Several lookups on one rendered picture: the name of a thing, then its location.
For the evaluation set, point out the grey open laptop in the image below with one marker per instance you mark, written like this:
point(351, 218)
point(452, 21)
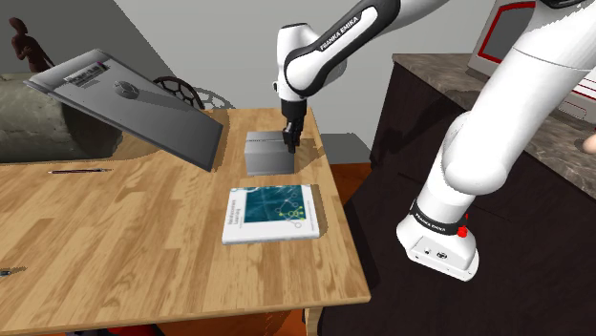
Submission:
point(149, 111)

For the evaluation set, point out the dark robot stand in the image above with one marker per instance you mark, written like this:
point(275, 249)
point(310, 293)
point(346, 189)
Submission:
point(465, 302)

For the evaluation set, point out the dark cabinet with marble top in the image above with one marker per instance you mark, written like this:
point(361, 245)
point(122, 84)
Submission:
point(419, 102)

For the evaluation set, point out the white and red appliance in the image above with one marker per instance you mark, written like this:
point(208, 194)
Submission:
point(505, 32)

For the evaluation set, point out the grey-green sofa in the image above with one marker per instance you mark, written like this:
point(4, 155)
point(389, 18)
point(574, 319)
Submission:
point(42, 125)

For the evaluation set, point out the pink rounded object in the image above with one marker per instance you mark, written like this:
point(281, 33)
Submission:
point(590, 145)

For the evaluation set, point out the small grey object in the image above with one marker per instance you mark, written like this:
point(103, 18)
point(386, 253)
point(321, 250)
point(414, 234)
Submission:
point(5, 272)

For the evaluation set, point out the dark red pen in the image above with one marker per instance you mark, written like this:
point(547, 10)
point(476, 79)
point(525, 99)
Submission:
point(77, 171)

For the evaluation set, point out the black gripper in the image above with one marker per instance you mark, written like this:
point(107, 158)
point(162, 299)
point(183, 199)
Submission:
point(294, 111)

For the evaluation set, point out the brown human figure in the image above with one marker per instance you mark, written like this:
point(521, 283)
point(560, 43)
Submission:
point(28, 49)

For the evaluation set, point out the wooden table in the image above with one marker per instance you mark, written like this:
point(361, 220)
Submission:
point(139, 242)

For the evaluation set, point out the black round-backed chair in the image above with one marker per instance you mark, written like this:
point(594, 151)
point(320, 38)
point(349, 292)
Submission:
point(184, 90)

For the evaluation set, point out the white and teal book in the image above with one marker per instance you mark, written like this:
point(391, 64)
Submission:
point(270, 214)

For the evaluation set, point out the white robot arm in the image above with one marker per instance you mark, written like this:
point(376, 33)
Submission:
point(503, 116)

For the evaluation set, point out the grey box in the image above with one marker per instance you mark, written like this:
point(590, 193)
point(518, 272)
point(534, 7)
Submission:
point(268, 156)

